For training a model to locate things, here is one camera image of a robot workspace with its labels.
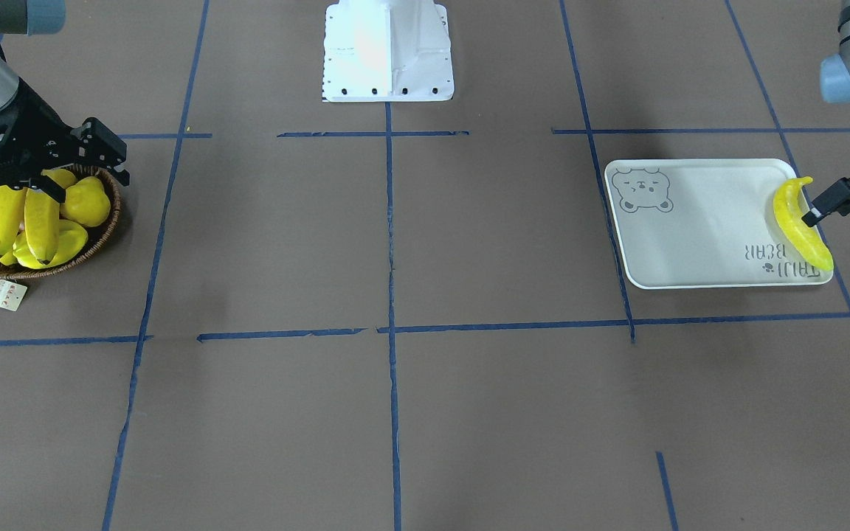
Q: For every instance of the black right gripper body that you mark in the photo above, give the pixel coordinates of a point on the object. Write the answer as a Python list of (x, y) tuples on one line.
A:
[(32, 125)]

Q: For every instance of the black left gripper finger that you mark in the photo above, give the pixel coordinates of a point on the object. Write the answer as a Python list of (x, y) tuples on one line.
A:
[(835, 200)]

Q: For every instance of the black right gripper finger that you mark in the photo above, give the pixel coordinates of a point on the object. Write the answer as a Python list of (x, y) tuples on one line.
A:
[(47, 185)]

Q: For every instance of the yellow banana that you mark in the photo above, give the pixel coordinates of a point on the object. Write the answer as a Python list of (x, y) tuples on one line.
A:
[(41, 217), (12, 203), (789, 215)]

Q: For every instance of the woven brown fruit basket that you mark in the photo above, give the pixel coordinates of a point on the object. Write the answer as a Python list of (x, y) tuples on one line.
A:
[(97, 237)]

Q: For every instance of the yellow pear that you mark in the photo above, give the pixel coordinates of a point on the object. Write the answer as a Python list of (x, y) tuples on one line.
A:
[(86, 203)]

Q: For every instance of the yellow starfruit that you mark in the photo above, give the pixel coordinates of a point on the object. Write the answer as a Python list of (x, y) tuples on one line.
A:
[(72, 237)]

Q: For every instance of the small paper label tag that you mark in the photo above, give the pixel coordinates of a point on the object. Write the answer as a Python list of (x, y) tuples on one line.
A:
[(12, 294)]

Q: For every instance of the white bear print tray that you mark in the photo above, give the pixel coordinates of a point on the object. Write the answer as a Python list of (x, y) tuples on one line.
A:
[(698, 223)]

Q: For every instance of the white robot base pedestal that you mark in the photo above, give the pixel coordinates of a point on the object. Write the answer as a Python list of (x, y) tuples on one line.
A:
[(387, 51)]

